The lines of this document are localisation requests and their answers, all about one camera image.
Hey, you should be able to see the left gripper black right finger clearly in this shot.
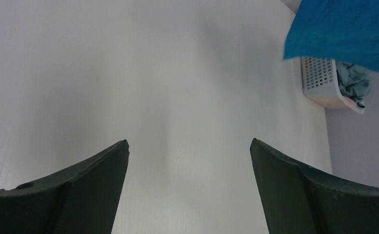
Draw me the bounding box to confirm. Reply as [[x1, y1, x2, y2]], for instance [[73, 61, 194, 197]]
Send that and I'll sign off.
[[250, 139, 379, 234]]

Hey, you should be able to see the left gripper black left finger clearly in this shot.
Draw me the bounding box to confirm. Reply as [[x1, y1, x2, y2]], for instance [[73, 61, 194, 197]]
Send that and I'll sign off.
[[0, 140, 129, 234]]

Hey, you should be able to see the blue t-shirt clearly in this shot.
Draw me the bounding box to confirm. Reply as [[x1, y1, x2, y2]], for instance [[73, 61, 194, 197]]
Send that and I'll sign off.
[[284, 0, 379, 72]]

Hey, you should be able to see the white plastic laundry basket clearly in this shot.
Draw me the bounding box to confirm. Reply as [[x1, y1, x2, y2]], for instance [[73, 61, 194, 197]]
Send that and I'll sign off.
[[300, 57, 364, 114]]

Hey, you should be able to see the grey-blue t-shirt in basket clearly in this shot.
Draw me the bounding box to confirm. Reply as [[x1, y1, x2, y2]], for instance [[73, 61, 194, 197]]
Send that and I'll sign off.
[[335, 61, 372, 109]]

